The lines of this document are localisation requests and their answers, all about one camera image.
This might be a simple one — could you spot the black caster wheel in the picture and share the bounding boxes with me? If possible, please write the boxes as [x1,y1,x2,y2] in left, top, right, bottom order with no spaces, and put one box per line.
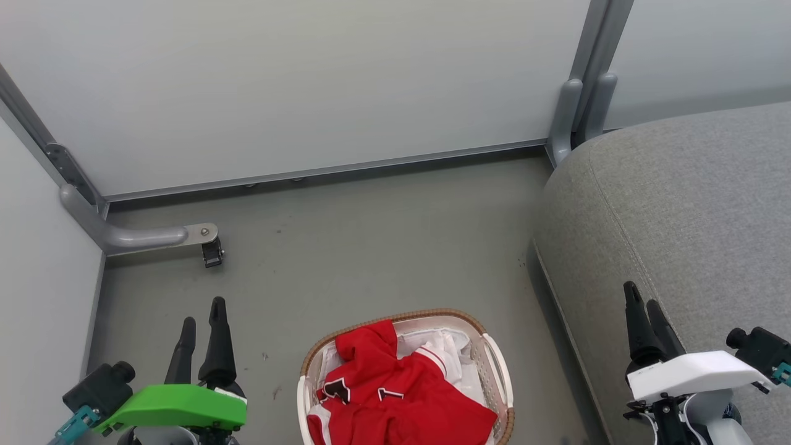
[201,238,225,269]

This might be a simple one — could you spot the grey fabric sofa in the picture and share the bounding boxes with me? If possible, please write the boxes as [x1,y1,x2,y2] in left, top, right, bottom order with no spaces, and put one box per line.
[533,101,791,445]

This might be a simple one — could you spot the grey partition bottom rail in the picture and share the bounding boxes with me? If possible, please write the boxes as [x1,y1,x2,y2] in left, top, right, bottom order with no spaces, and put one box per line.
[79,250,107,379]
[104,139,551,202]

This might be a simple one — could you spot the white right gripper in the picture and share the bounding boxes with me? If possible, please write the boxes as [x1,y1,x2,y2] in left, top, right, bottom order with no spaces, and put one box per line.
[623,281,773,405]

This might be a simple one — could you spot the white garment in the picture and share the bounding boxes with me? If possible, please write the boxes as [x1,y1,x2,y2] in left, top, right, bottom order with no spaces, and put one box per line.
[318,328,489,409]

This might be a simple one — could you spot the grey tubular partition foot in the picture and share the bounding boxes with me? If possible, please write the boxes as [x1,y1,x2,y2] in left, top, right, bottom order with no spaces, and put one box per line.
[60,184,220,255]

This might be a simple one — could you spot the teal left cable connector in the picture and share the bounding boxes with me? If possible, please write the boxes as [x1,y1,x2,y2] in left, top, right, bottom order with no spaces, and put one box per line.
[49,405,101,445]

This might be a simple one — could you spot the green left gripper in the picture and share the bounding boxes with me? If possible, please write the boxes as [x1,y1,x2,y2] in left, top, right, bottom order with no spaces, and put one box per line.
[93,297,248,435]

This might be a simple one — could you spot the red and white shirt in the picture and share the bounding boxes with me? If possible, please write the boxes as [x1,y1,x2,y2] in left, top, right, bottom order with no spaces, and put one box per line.
[307,320,498,445]

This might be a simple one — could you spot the white laundry basket brown rim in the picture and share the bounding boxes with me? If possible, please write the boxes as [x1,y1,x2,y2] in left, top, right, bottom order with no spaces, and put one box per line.
[297,308,515,445]

